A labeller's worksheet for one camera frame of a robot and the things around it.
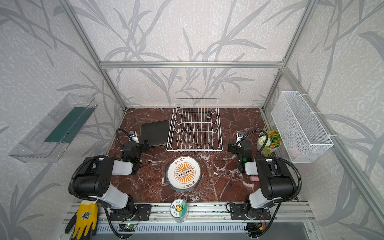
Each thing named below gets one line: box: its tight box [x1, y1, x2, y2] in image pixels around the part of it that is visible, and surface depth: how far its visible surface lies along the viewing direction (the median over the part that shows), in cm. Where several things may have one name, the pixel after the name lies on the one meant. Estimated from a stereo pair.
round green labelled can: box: [169, 199, 188, 223], surface depth 69 cm
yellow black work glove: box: [64, 200, 98, 240], surface depth 71 cm
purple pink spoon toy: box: [250, 176, 260, 182], surface depth 84 cm
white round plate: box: [165, 155, 202, 192], surface depth 86 cm
